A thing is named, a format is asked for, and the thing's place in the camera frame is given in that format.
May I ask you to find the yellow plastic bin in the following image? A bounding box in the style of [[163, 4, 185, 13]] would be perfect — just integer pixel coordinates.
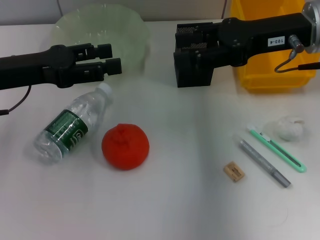
[[229, 0, 318, 94]]

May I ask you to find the clear green-label water bottle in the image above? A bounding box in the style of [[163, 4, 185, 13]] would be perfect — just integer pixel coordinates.
[[33, 82, 113, 166]]

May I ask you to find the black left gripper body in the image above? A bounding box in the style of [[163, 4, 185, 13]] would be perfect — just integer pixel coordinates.
[[0, 44, 77, 91]]

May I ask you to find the pale green glass fruit plate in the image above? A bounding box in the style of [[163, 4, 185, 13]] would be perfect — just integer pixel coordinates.
[[51, 3, 151, 76]]

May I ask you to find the green utility knife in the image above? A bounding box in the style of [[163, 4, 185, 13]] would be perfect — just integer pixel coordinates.
[[246, 124, 308, 174]]

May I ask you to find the white paper ball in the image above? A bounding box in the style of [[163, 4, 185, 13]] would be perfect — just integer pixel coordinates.
[[271, 115, 306, 142]]

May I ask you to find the black mesh pen holder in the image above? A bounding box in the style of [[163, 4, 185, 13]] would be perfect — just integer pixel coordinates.
[[173, 22, 220, 88]]

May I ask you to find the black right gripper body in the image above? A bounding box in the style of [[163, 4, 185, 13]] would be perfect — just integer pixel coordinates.
[[217, 12, 313, 68]]

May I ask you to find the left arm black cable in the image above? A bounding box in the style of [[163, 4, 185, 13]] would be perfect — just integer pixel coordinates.
[[0, 84, 33, 116]]

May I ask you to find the beige eraser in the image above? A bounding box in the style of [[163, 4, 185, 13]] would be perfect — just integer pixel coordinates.
[[223, 161, 246, 183]]

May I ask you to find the thin wall cable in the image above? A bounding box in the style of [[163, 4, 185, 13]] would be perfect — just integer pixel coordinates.
[[220, 0, 229, 20]]

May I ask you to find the grey pen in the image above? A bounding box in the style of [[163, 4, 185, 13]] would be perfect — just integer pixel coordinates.
[[232, 132, 292, 189]]

